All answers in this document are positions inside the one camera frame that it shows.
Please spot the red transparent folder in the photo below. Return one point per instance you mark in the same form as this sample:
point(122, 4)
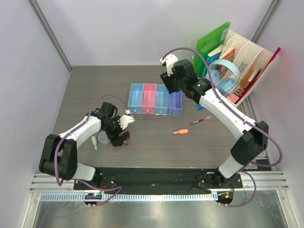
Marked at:
point(245, 91)

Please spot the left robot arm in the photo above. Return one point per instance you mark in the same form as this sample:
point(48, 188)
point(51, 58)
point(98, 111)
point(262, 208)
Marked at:
point(59, 155)

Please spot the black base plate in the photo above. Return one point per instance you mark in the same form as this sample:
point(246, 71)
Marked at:
point(163, 181)

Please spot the green plastic folder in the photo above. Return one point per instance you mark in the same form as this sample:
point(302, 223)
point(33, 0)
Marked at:
point(207, 44)

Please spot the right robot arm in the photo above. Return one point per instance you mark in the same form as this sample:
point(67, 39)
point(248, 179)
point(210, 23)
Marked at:
point(210, 92)

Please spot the light blue bin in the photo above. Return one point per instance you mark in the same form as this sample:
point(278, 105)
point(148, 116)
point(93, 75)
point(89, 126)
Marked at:
point(135, 98)
point(161, 100)

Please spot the red cover book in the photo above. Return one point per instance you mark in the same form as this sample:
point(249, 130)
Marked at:
point(228, 55)

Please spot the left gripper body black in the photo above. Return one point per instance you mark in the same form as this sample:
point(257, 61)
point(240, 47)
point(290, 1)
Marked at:
point(112, 131)

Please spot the pink eraser block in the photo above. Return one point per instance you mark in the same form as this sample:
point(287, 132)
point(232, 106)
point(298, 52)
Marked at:
point(233, 98)

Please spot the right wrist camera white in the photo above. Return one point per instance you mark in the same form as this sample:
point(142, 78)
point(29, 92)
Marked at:
point(169, 62)

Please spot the purple plastic bin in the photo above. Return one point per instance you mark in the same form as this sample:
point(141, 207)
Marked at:
point(175, 104)

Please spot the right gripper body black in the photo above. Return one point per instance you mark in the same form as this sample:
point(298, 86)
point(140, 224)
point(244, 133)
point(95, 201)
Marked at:
point(172, 83)

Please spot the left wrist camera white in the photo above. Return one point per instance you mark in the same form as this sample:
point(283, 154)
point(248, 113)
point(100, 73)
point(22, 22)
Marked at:
point(125, 120)

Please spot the white desk file organizer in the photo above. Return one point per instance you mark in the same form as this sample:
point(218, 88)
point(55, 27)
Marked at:
point(247, 53)

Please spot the red black stamp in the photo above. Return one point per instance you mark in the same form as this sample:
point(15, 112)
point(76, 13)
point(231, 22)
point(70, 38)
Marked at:
point(125, 135)

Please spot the clear paperclip jar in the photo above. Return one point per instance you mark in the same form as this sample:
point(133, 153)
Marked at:
point(103, 139)

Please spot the white slotted cable duct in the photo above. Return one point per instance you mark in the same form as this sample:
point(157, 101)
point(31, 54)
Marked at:
point(91, 197)

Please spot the yellow booklet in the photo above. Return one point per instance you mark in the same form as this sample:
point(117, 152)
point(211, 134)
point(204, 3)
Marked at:
point(246, 77)

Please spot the blue spine book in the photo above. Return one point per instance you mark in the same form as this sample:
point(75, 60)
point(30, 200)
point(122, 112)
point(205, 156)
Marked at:
point(214, 54)

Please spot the pink plastic bin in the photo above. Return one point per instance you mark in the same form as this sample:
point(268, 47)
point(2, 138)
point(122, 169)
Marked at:
point(148, 98)

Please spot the light blue front bin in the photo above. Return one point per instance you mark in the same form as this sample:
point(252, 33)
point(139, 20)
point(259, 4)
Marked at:
point(135, 98)

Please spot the green mini highlighter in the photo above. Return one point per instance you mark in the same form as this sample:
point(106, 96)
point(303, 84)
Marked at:
point(95, 142)

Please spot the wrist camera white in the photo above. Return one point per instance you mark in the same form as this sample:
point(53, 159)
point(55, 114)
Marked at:
point(169, 62)
point(125, 120)

